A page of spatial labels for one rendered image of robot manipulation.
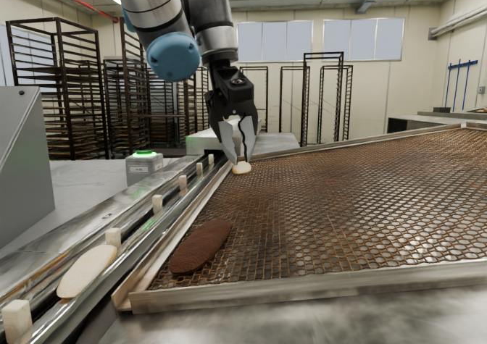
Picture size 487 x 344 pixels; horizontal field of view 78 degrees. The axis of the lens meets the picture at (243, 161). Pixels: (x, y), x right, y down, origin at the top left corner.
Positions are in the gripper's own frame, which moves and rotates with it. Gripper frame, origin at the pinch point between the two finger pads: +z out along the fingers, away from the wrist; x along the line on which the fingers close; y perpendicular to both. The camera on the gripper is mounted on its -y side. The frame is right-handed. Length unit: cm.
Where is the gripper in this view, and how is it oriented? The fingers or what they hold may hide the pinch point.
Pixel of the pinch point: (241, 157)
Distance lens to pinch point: 58.9
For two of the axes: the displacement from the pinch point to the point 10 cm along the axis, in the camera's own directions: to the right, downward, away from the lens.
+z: 1.8, 9.7, 1.6
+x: -9.4, 2.2, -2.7
